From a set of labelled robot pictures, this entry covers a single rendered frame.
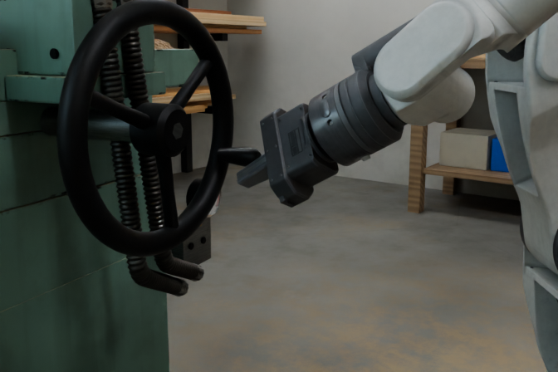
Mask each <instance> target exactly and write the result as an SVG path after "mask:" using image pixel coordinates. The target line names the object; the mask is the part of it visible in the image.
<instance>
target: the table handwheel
mask: <svg viewBox="0 0 558 372"><path fill-rule="evenodd" d="M151 24H157V25H162V26H166V27H169V28H171V29H173V30H175V31H176V32H177V33H178V34H180V35H181V36H182V37H183V38H184V39H185V40H186V41H187V42H188V43H189V45H190V46H191V47H192V48H193V50H194V51H195V53H196V55H197V56H198V59H199V63H198V64H197V65H196V67H195V68H194V70H193V72H192V73H191V75H190V76H189V77H188V79H187V80H186V81H185V83H184V85H183V86H182V87H181V88H180V90H179V91H178V93H177V94H176V95H175V97H174V98H173V99H172V100H171V101H170V103H169V104H165V103H149V102H146V103H143V104H141V105H139V106H138V107H137V108H136V109H132V108H130V107H129V106H126V105H123V104H121V103H119V102H117V101H115V100H112V99H111V98H109V97H107V96H105V95H102V94H101V93H99V92H97V91H94V88H95V84H96V81H97V78H98V76H99V74H100V71H101V68H102V66H103V65H104V63H105V60H106V59H107V57H108V55H109V54H110V53H111V51H112V50H113V49H114V47H115V46H116V45H117V44H118V43H119V41H120V40H121V39H123V38H124V37H125V36H126V35H127V34H129V33H130V32H132V31H133V30H134V29H136V28H138V27H142V26H146V25H151ZM205 76H206V77H207V81H208V87H209V90H210V95H211V101H212V108H213V136H212V143H211V149H210V154H209V157H208V163H207V167H206V169H205V172H204V175H203V178H202V181H201V183H200V185H199V187H198V190H197V192H196V194H195V195H194V196H193V199H192V200H191V202H190V203H189V205H188V206H187V207H186V209H185V210H184V211H183V212H182V213H181V214H180V215H179V216H178V212H177V206H176V200H175V194H174V177H173V168H172V159H171V157H175V156H177V155H179V154H180V153H181V152H182V151H183V150H184V148H185V147H186V145H187V143H188V141H189V137H190V130H191V129H190V122H189V119H188V116H187V114H186V112H185V110H184V107H185V106H186V105H187V103H188V101H189V100H190V98H191V96H192V95H193V93H194V92H195V91H196V89H197V88H198V86H199V85H200V83H201V82H202V80H203V79H204V77H205ZM90 107H91V108H94V109H95V110H90ZM40 124H41V128H42V130H43V131H44V132H45V133H46V134H47V135H55V136H56V141H57V153H58V159H59V165H60V170H61V176H62V180H63V183H64V185H65V189H66V192H67V195H68V197H69V199H70V201H71V204H72V207H73V208H74V209H75V211H76V214H77V215H78V217H79V218H80V220H81V221H82V222H83V224H84V225H85V226H86V228H87V229H88V230H89V231H90V233H91V234H92V235H93V236H94V237H95V238H96V239H98V240H99V241H100V242H102V243H103V244H105V245H106V246H107V247H109V248H111V249H113V250H115V251H117V252H119V253H122V254H125V255H129V256H135V257H150V256H154V255H158V254H161V253H164V252H167V251H169V250H171V249H173V248H175V247H177V246H178V245H180V244H181V243H182V242H184V241H185V240H186V239H188V238H189V237H190V236H191V235H192V234H193V233H194V232H195V231H196V230H197V229H198V228H199V227H200V225H201V224H202V223H203V221H204V220H205V218H206V217H207V216H208V214H209V213H210V211H211V209H212V208H213V205H214V204H215V202H216V200H217V198H218V195H219V193H220V191H221V188H222V186H223V182H224V179H225V177H226V174H227V171H228V165H229V163H227V162H223V161H219V160H218V157H217V152H218V150H219V149H220V148H231V147H232V146H233V125H234V117H233V96H232V90H231V86H230V81H229V77H228V72H227V69H226V66H225V63H224V61H223V57H222V55H221V52H220V51H219V49H218V46H217V44H216V42H215V41H214V40H213V37H212V36H211V34H210V33H209V31H208V30H207V28H206V27H205V26H204V25H203V24H202V23H201V22H200V21H199V20H198V19H197V18H196V17H195V16H194V15H193V14H192V13H191V12H189V11H188V10H187V9H185V8H183V7H181V6H179V5H178V4H176V3H173V2H170V1H167V0H133V1H129V2H126V3H124V4H122V5H120V6H118V7H116V8H114V9H113V10H111V11H110V12H108V13H107V14H105V15H104V16H103V17H102V18H101V19H100V20H99V21H98V22H97V23H96V24H95V25H94V26H93V28H91V29H90V30H89V32H88V33H87V35H86V36H85V38H84V39H83V41H82V42H81V44H80V45H79V47H78V49H77V51H76V53H75V55H74V56H73V59H72V61H71V64H70V66H69V68H68V71H67V73H66V78H65V80H64V83H63V87H62V90H61V97H60V102H59V107H48V108H46V109H45V110H44V111H43V112H42V115H41V119H40ZM88 139H92V140H109V141H119V142H128V143H132V145H133V146H134V147H135V149H136V150H137V151H138V152H139V153H141V154H149V155H155V158H156V164H157V169H158V174H159V184H160V190H161V197H162V204H163V213H164V227H163V228H161V229H158V230H155V231H151V232H140V231H136V230H133V229H131V228H128V227H126V226H125V225H124V224H122V223H121V222H119V221H118V220H117V219H116V218H115V217H114V216H113V215H112V214H111V212H110V211H109V210H108V208H107V207H106V206H105V204H104V202H103V200H102V198H101V196H100V194H99V192H98V189H97V187H96V185H95V180H94V178H93V174H92V171H91V163H90V158H89V151H88Z"/></svg>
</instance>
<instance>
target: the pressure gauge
mask: <svg viewBox="0 0 558 372"><path fill-rule="evenodd" d="M201 181H202V179H200V178H198V179H195V180H194V181H193V182H192V183H191V184H190V185H189V187H188V191H187V195H186V203H187V206H188V205H189V203H190V202H191V200H192V199H193V196H194V195H195V194H196V192H197V190H198V187H199V185H200V183H201ZM221 200H222V190H221V191H220V193H219V195H218V198H217V200H216V202H215V204H214V205H213V208H212V209H211V211H210V213H209V214H208V216H207V218H210V217H212V216H213V215H214V214H215V213H216V212H217V211H218V209H219V207H220V204H221Z"/></svg>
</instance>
